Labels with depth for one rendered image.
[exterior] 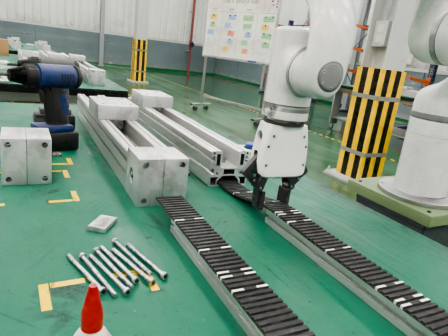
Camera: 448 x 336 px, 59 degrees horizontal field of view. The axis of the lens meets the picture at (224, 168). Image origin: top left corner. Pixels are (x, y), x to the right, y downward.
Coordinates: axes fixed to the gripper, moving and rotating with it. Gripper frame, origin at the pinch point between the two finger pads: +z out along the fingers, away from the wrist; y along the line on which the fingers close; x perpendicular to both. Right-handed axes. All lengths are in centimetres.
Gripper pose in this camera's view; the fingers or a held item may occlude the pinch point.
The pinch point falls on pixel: (271, 198)
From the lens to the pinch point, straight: 78.1
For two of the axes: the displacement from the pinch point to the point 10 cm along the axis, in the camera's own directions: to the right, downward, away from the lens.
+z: -1.2, 9.5, 2.8
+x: -4.4, -3.1, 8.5
